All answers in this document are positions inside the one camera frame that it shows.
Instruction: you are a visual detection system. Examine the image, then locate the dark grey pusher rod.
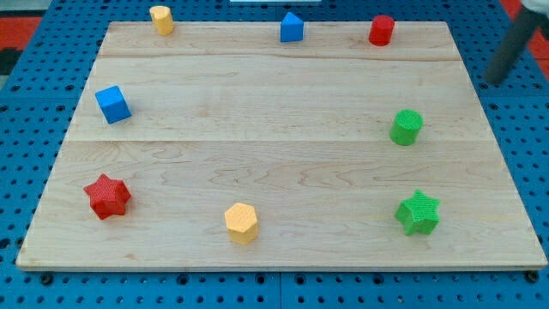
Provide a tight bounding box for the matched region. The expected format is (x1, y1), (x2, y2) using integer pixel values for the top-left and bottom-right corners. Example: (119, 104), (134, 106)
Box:
(484, 5), (548, 85)

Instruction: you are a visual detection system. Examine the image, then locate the wooden board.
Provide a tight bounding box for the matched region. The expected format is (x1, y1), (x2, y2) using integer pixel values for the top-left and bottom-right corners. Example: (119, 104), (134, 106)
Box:
(16, 21), (547, 272)

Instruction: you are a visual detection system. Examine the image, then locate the red cylinder block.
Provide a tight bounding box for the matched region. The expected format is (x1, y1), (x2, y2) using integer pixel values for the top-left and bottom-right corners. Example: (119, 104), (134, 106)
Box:
(368, 15), (395, 46)

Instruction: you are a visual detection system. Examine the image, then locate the green cylinder block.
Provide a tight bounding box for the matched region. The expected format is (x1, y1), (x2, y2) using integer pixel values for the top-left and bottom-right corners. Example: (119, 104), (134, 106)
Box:
(389, 109), (423, 146)

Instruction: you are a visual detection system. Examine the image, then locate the green star block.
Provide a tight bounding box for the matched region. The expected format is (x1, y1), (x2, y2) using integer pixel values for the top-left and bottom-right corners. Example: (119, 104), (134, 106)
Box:
(395, 190), (441, 235)

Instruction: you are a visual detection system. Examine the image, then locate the yellow hexagon block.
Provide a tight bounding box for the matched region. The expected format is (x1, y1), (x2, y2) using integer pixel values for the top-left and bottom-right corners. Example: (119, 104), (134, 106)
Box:
(224, 203), (259, 245)

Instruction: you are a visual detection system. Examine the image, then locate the yellow cylinder block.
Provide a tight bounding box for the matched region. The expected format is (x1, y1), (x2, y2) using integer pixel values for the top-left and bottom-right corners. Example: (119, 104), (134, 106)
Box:
(149, 5), (174, 35)

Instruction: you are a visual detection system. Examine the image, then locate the blue cube block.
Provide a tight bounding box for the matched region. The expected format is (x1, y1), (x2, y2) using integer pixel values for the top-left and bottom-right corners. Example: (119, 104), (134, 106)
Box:
(95, 86), (132, 124)

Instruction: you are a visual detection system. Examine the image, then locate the red star block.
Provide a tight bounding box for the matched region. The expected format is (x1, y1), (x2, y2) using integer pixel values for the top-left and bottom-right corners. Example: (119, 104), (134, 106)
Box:
(83, 173), (131, 220)

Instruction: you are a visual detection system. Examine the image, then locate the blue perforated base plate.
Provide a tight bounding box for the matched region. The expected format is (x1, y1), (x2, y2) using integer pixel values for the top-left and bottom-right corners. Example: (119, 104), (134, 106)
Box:
(1, 0), (548, 308)

